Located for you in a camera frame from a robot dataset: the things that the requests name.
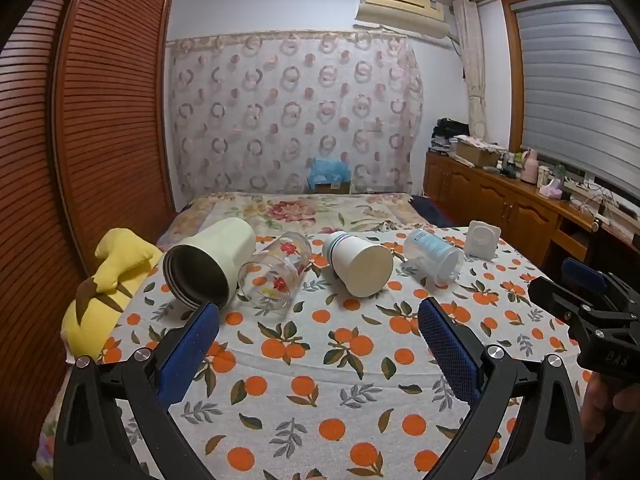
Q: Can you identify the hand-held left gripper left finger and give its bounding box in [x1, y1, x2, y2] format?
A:
[59, 302, 221, 480]

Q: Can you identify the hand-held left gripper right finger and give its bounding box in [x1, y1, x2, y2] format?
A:
[418, 297, 587, 480]

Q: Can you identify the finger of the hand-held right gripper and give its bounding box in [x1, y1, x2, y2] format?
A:
[528, 275, 596, 327]
[561, 258, 612, 297]

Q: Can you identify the clear plastic cup blue label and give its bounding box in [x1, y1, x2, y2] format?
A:
[403, 228, 464, 284]

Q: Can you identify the cream tumbler cup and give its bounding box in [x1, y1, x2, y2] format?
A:
[162, 217, 257, 309]

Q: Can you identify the floral glass cup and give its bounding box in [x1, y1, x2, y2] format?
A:
[237, 231, 312, 309]

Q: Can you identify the white blue-striped paper cup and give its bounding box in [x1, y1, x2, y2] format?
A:
[322, 231, 394, 297]

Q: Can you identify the person's right hand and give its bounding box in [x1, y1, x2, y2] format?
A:
[581, 374, 620, 447]

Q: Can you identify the white square device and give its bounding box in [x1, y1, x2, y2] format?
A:
[464, 220, 501, 261]

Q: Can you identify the wooden cabinet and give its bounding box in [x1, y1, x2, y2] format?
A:
[424, 152, 640, 286]

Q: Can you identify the yellow plush toy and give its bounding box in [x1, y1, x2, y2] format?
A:
[61, 228, 164, 364]

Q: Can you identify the pink kettle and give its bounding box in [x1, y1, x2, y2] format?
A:
[520, 149, 540, 184]

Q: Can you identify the orange print tablecloth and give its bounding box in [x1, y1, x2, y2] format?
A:
[37, 225, 596, 480]

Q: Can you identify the dark blue cloth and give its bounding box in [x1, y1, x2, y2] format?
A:
[410, 195, 457, 227]

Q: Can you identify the large cardboard box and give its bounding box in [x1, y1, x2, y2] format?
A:
[453, 140, 502, 169]

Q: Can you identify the floral bed blanket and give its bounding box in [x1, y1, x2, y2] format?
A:
[157, 192, 437, 252]

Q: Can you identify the grey window blind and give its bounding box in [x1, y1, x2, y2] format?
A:
[515, 0, 640, 197]

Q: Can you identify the pile of dark clothes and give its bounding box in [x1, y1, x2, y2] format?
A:
[430, 118, 471, 154]

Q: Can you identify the blue plastic bag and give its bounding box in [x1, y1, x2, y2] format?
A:
[306, 156, 351, 189]

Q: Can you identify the wooden louvred wardrobe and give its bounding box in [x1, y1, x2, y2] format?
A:
[0, 0, 177, 411]

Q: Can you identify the beige window curtain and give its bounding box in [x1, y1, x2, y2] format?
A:
[452, 0, 489, 139]

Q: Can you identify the circle print curtain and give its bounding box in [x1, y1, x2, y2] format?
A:
[165, 30, 425, 197]

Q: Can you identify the beige air conditioner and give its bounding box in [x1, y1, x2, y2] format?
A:
[355, 0, 447, 39]

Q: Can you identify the wooden window frame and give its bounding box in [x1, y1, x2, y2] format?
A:
[502, 0, 527, 157]

